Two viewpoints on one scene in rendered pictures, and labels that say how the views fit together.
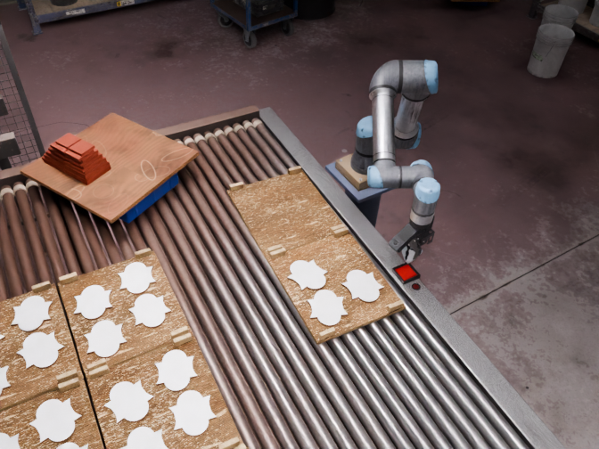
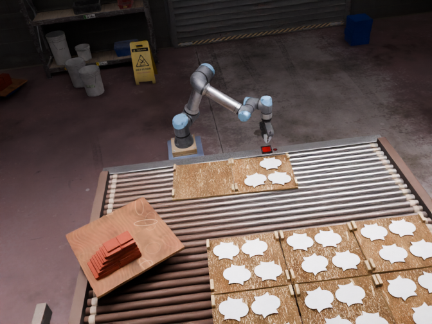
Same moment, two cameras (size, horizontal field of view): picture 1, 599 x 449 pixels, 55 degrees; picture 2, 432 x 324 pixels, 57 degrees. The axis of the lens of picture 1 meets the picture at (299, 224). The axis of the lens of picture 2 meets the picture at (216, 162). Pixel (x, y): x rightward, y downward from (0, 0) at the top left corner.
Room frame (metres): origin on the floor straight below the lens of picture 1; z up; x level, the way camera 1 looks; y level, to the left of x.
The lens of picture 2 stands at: (0.63, 1.80, 2.70)
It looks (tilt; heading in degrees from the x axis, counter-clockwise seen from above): 39 degrees down; 299
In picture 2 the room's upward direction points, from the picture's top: 6 degrees counter-clockwise
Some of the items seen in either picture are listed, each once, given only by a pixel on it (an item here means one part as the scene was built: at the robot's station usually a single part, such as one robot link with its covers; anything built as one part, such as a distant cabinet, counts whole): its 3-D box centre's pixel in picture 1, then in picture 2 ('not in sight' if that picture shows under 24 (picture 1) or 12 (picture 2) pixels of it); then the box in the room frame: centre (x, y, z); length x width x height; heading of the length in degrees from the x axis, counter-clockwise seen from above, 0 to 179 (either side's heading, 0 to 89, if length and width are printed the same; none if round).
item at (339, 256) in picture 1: (333, 282); (263, 173); (1.33, -0.13, 0.93); 0.41 x 0.35 x 0.02; 28
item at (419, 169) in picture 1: (417, 176); (251, 104); (1.50, -0.39, 1.30); 0.11 x 0.11 x 0.08; 0
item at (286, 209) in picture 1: (285, 210); (202, 179); (1.70, 0.06, 0.93); 0.41 x 0.35 x 0.02; 28
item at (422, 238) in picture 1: (419, 230); (266, 124); (1.41, -0.41, 1.14); 0.09 x 0.08 x 0.12; 128
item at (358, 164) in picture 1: (367, 155); (183, 137); (2.03, -0.29, 0.97); 0.15 x 0.15 x 0.10
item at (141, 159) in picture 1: (111, 162); (123, 242); (1.82, 0.78, 1.03); 0.50 x 0.50 x 0.02; 60
